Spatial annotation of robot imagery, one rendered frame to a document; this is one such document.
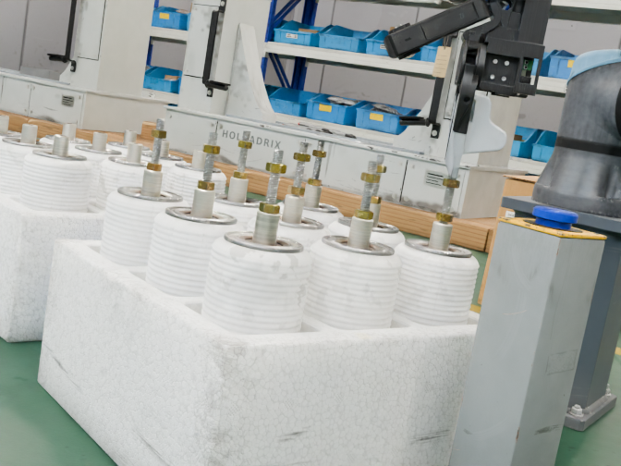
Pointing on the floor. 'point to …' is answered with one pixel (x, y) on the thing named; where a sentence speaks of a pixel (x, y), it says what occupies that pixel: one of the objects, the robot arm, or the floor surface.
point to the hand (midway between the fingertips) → (448, 165)
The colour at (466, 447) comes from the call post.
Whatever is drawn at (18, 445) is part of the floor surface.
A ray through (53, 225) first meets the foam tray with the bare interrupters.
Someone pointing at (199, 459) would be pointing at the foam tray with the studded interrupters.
